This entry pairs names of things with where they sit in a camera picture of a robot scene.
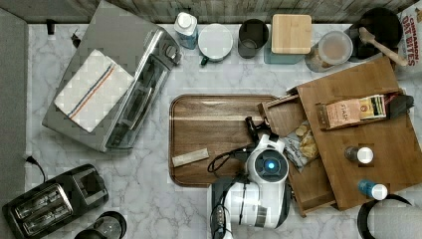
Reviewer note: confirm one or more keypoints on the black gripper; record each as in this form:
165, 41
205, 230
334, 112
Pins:
255, 129

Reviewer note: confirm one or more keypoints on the wooden drawer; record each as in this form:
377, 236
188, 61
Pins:
310, 186

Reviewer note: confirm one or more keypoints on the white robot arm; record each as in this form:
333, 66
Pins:
258, 194

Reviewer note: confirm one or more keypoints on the wooden drawer cabinet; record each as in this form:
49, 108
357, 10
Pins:
397, 153

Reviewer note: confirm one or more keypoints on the chips snack bag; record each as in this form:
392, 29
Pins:
301, 147

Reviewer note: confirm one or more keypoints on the wooden serving tray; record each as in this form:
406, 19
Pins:
212, 122

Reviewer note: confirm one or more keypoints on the stash tea bag packets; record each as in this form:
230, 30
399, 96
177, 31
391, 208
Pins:
355, 110

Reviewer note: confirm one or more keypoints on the light wooden stick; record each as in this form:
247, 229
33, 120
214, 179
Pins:
190, 157

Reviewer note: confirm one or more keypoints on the grey metal cup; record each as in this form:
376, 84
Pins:
253, 35

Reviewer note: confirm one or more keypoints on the teal canister bamboo lid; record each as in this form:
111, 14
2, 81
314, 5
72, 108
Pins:
291, 39

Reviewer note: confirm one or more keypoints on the white lidded mug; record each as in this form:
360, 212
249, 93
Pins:
215, 43

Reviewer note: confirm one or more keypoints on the grey shaker white lid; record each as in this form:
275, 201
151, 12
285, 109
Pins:
359, 154

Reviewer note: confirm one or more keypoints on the clear jar white lid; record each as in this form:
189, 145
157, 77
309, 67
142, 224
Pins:
333, 49

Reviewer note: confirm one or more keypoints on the white bottle blue label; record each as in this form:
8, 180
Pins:
185, 26

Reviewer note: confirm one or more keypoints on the blue shaker white lid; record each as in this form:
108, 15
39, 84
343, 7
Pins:
372, 189

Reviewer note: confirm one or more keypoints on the black tea packets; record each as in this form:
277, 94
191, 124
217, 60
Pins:
399, 106

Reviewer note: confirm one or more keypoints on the wooden spoon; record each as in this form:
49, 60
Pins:
367, 38

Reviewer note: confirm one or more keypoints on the silver toaster oven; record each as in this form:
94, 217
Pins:
145, 50

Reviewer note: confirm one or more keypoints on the black pot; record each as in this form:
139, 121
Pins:
383, 24

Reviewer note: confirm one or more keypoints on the striped white dish towel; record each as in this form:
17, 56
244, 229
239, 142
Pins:
93, 90

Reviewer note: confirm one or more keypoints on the white cereal box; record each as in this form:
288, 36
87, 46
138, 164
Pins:
410, 45

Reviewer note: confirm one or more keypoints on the black two-slot toaster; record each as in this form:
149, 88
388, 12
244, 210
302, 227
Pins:
55, 203

